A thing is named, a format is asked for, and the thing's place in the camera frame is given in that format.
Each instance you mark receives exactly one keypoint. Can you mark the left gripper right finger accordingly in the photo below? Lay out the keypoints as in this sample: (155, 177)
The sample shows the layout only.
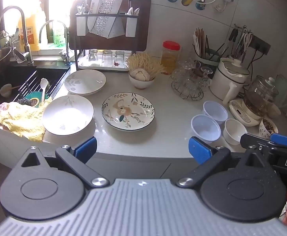
(210, 161)

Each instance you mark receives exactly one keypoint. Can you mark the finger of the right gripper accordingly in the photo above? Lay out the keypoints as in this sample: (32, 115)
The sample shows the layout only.
(279, 139)

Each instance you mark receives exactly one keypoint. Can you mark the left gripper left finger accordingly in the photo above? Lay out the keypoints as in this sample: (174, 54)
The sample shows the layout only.
(75, 159)

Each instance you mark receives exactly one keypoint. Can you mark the blue-white plastic bowl front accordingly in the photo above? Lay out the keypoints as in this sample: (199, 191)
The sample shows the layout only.
(205, 128)

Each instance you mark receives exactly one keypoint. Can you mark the blue-white plastic bowl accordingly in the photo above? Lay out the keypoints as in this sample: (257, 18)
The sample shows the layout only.
(216, 111)
(205, 128)

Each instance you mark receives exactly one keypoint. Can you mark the white ceramic bowl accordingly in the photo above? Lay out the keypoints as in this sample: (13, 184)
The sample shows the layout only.
(233, 131)

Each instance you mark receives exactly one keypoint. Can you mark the white plate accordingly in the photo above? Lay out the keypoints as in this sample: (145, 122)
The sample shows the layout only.
(67, 115)

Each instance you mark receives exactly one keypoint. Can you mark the blue-white plastic bowl back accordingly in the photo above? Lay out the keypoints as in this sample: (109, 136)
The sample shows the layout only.
(216, 111)

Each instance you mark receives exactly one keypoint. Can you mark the white plate leaf pattern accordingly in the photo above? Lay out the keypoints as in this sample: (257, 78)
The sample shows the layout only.
(85, 82)

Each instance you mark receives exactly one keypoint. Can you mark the small patterned bowl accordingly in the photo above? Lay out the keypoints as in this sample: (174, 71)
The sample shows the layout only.
(267, 128)

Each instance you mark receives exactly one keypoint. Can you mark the glass kettle on base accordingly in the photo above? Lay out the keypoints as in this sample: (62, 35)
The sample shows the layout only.
(252, 108)

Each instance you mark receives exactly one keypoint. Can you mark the yellow dish cloth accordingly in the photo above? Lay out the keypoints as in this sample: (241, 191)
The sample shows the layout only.
(24, 120)

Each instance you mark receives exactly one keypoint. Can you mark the floral patterned plate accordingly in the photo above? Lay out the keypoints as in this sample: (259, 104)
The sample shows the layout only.
(127, 111)

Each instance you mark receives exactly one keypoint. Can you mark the green sunflower mat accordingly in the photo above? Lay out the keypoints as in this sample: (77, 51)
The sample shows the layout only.
(32, 99)

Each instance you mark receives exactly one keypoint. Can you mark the white electric cooking pot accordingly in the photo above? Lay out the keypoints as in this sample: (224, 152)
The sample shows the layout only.
(228, 79)

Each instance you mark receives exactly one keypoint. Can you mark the white pink spoon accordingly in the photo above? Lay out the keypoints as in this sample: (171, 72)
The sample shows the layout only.
(43, 85)

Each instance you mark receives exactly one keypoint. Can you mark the small curved faucet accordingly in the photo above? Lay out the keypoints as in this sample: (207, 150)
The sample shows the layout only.
(58, 39)

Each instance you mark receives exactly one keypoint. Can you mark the green chopstick holder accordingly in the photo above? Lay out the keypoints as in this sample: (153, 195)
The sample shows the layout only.
(205, 56)

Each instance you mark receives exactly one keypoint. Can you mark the bowl with garlic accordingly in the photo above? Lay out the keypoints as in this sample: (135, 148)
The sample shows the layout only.
(140, 84)

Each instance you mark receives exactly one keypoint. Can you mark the garlic bulb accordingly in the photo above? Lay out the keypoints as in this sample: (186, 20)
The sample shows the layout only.
(140, 74)

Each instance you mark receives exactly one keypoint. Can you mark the red lid plastic jar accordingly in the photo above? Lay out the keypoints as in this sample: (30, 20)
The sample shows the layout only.
(170, 55)

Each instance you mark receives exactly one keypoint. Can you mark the dried noodle bundle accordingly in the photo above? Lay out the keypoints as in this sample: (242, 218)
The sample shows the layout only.
(148, 63)

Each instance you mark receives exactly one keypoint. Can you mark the black dish rack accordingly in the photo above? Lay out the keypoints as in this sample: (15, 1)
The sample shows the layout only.
(106, 29)

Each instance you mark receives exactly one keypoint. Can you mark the orange detergent bottle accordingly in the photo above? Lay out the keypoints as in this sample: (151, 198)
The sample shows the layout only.
(32, 24)

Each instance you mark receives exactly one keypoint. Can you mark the wire glass cup rack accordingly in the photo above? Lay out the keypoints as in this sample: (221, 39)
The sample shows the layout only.
(191, 79)

